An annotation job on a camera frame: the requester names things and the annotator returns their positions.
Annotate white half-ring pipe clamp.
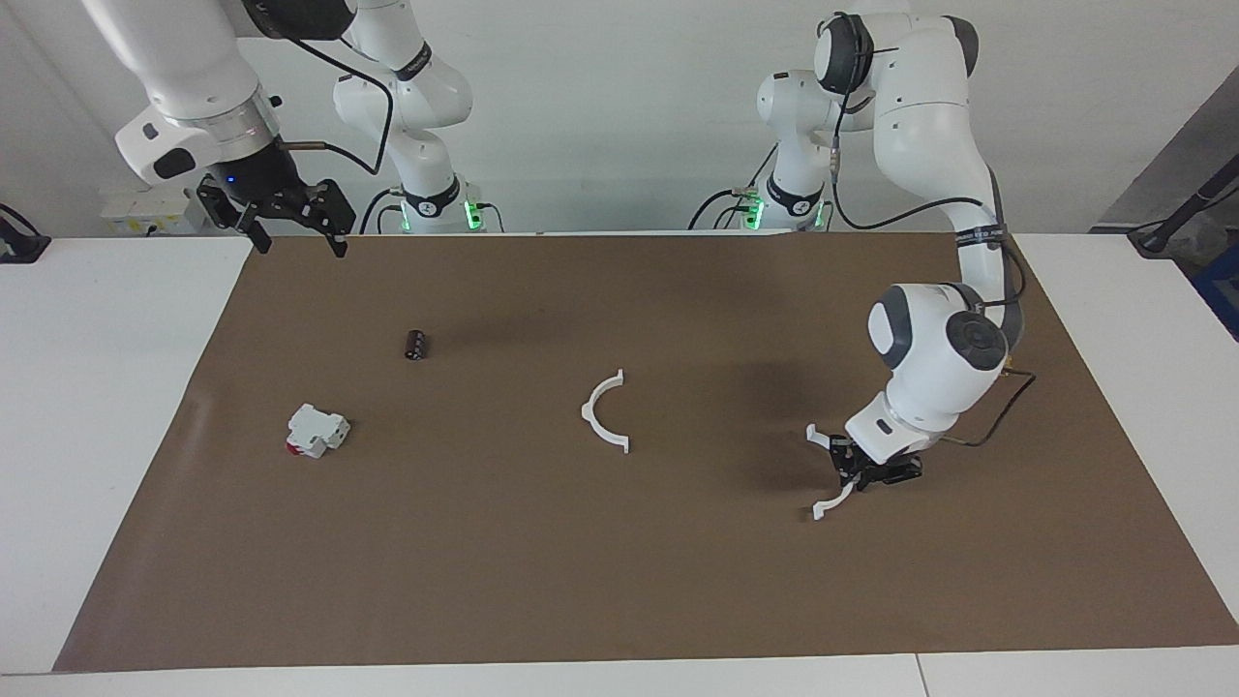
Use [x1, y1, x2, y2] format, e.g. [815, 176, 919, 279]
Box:
[581, 369, 631, 455]
[806, 423, 859, 522]

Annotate white circuit breaker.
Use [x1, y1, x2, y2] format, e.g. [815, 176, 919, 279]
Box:
[287, 403, 351, 461]

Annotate brown table mat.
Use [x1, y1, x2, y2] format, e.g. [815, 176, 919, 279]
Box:
[53, 232, 1239, 672]

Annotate blue crate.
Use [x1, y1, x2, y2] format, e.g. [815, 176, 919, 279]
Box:
[1194, 242, 1239, 342]

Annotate black stand leg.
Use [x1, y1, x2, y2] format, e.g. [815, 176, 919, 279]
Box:
[1128, 179, 1239, 258]

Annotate black right base cables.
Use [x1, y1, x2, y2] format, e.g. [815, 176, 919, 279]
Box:
[358, 189, 506, 235]

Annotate black base cables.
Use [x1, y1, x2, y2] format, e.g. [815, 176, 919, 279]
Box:
[358, 189, 506, 235]
[687, 145, 835, 233]

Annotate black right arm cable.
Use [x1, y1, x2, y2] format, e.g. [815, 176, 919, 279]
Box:
[281, 37, 398, 177]

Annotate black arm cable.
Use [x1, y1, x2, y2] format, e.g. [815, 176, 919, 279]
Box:
[828, 19, 1039, 449]
[281, 37, 398, 177]

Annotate black clamp mount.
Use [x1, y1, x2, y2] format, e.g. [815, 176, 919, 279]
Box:
[0, 203, 51, 264]

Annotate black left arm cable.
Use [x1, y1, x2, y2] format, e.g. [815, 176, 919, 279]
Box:
[828, 19, 1039, 449]

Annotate black left base cables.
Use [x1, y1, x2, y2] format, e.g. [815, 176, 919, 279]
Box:
[687, 145, 835, 233]

